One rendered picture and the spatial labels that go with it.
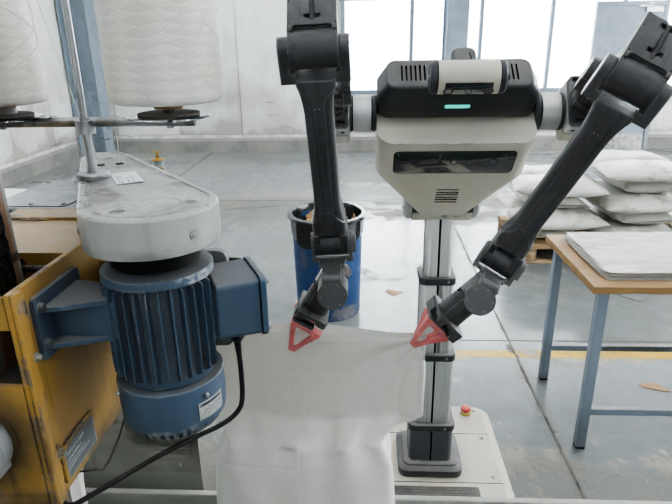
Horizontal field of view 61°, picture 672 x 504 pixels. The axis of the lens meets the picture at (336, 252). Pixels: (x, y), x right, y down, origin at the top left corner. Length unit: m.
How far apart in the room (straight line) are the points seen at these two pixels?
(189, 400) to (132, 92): 0.42
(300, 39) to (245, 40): 8.33
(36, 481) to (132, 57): 0.57
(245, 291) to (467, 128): 0.81
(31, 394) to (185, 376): 0.19
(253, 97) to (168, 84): 8.42
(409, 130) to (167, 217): 0.83
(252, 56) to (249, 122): 0.98
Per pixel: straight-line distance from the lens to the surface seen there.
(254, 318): 0.83
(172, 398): 0.83
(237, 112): 9.31
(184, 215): 0.72
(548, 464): 2.61
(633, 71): 0.98
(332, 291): 1.05
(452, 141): 1.41
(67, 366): 0.90
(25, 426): 0.86
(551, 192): 1.04
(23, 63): 0.97
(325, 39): 0.89
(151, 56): 0.83
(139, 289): 0.76
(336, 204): 1.03
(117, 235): 0.72
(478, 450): 2.18
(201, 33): 0.85
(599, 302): 2.39
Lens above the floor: 1.61
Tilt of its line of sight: 20 degrees down
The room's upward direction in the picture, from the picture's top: 1 degrees counter-clockwise
